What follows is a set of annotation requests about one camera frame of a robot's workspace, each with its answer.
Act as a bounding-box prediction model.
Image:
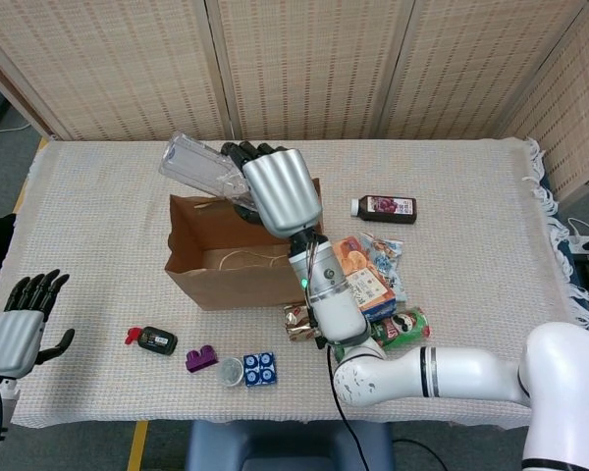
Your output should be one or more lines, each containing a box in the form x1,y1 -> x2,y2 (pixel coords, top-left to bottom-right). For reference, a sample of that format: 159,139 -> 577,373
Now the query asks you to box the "blue four-stud building block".
241,350 -> 279,389

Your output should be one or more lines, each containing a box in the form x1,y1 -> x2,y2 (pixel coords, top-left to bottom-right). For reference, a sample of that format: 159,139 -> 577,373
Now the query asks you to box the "black ink bottle red cap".
125,325 -> 179,357

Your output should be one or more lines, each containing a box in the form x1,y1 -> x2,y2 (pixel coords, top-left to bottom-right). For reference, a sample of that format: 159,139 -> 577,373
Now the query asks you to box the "dark juice bottle white cap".
349,194 -> 418,226

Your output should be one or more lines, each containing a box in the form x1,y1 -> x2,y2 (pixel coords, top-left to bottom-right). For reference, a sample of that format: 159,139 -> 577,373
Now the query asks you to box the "clear plastic water bottle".
157,131 -> 256,213

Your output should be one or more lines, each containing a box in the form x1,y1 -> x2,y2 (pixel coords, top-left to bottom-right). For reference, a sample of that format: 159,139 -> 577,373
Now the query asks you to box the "green Pringles can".
333,306 -> 432,359

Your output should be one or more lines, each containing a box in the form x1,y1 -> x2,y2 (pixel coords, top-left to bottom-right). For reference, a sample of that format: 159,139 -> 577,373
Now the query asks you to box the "purple building block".
185,344 -> 218,377

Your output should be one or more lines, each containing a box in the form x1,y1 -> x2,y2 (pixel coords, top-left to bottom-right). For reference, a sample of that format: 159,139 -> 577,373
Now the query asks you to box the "orange cracker box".
332,235 -> 399,323

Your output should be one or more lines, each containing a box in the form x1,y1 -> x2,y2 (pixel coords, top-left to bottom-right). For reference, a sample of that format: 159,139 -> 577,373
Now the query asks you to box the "gold foil packet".
283,302 -> 323,344

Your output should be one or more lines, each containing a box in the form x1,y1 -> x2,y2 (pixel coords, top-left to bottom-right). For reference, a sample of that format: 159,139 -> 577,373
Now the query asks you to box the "brown paper bag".
164,177 -> 328,311

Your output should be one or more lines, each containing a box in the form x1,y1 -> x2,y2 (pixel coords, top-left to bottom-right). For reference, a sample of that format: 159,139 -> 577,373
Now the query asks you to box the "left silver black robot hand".
0,268 -> 76,379

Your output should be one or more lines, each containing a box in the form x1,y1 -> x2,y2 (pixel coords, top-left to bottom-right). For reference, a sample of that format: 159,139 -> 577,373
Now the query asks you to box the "woven folding screen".
0,0 -> 589,202

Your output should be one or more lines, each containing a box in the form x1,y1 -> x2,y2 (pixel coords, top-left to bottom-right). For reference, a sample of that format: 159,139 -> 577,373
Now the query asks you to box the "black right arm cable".
326,342 -> 372,471

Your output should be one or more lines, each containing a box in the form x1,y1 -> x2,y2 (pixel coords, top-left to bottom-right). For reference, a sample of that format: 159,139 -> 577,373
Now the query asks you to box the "silver snack pouch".
357,232 -> 407,303

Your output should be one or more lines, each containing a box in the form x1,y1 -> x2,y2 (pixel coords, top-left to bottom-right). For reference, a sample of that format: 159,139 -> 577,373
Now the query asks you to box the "clear round toothpick jar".
215,356 -> 245,390

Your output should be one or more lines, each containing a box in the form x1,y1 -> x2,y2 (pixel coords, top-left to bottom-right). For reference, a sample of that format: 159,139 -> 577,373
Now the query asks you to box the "dark blue under cloth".
537,171 -> 578,295

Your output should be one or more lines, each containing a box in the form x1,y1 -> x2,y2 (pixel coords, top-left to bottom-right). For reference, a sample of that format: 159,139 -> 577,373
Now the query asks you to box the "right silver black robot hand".
219,140 -> 324,237

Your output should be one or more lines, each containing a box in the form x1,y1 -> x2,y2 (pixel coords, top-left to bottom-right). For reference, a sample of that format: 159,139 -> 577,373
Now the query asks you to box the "white woven tablecloth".
0,136 -> 589,429

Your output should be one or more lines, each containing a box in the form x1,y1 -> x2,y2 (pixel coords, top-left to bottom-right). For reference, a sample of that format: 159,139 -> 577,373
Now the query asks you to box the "white power adapter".
566,218 -> 589,256

